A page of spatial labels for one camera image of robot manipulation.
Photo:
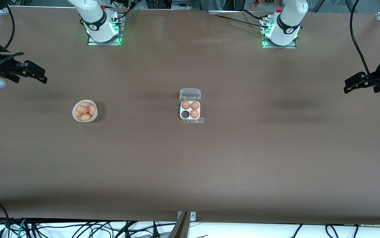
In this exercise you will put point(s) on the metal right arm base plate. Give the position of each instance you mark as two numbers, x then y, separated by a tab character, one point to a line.
94	43

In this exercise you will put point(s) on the clear plastic egg carton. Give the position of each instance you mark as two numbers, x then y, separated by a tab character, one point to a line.
190	94

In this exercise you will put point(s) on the dark grey camera pole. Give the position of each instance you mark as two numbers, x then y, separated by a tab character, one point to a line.
180	229

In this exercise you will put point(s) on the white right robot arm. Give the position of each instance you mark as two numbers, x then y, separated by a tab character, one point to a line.
97	19

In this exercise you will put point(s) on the aluminium profile frame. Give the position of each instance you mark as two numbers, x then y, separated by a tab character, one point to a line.
158	4

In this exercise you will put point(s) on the white round bowl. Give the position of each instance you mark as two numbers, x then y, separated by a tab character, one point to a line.
76	107

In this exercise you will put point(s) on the metal table edge bracket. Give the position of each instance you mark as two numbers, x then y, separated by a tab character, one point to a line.
193	216

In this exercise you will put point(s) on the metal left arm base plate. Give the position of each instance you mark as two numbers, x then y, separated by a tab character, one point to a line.
289	47

